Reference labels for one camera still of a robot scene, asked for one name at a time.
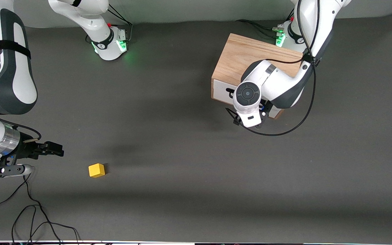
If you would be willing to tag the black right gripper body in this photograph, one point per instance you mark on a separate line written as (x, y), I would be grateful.
(27, 150)

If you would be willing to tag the wooden drawer with white front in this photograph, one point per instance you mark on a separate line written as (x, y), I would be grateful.
(220, 90)

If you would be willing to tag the yellow cube block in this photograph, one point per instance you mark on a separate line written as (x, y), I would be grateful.
(96, 170)

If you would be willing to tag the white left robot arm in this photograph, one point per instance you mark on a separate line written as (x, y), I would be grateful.
(277, 81)

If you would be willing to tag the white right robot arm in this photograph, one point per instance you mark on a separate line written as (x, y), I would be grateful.
(12, 68)

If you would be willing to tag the wooden drawer cabinet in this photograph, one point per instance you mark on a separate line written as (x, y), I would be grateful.
(243, 54)

